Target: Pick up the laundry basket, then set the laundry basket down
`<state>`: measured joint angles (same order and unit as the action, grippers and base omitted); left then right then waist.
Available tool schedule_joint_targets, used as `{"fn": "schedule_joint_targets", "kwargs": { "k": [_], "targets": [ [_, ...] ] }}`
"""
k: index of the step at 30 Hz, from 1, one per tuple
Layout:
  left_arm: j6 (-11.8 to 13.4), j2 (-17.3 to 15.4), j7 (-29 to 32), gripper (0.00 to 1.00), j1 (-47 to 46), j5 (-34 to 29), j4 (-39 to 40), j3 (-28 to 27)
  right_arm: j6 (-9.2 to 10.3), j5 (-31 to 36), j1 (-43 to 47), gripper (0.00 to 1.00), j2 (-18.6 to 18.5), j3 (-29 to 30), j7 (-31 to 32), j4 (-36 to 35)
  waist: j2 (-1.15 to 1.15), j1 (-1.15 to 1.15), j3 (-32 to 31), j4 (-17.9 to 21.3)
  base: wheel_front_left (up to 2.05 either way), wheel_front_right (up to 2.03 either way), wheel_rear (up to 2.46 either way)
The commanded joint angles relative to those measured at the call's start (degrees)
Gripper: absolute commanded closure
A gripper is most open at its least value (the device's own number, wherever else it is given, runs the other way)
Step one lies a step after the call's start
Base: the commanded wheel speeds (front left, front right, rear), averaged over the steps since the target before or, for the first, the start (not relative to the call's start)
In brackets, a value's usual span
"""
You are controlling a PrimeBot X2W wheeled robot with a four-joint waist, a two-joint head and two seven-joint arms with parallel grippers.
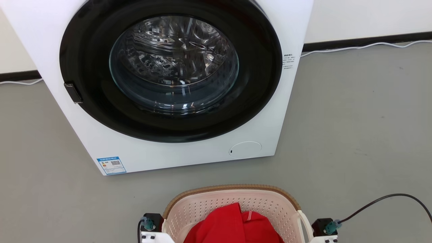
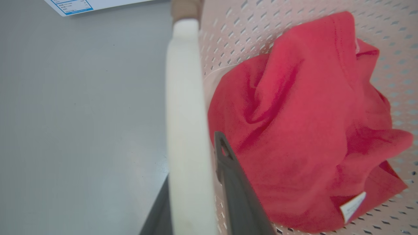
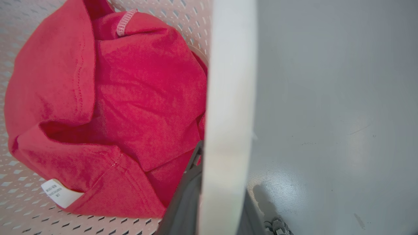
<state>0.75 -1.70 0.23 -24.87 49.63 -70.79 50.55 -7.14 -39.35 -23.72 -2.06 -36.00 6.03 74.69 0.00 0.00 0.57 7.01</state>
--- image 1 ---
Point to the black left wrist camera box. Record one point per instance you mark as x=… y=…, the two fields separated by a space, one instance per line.
x=157 y=218

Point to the black round washer door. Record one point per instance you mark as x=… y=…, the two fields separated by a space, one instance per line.
x=87 y=84

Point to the blue energy label sticker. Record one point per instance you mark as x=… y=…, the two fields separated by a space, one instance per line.
x=111 y=165

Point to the round white filter cover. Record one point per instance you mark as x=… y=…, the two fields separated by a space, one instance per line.
x=245 y=149

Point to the small printed text sticker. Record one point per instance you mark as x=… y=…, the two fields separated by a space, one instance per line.
x=288 y=61

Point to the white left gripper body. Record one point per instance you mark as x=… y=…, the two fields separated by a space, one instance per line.
x=153 y=238

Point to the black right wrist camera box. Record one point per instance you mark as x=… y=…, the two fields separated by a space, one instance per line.
x=319 y=226

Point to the white front-load washing machine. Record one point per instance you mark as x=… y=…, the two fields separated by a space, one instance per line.
x=189 y=155

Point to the red garment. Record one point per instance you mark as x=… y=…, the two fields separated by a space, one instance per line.
x=229 y=226

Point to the beige perforated laundry basket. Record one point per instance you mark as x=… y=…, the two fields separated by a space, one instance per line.
x=202 y=209

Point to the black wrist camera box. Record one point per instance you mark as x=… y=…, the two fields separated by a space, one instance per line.
x=157 y=218
x=319 y=226

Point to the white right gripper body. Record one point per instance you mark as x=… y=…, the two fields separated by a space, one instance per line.
x=324 y=239

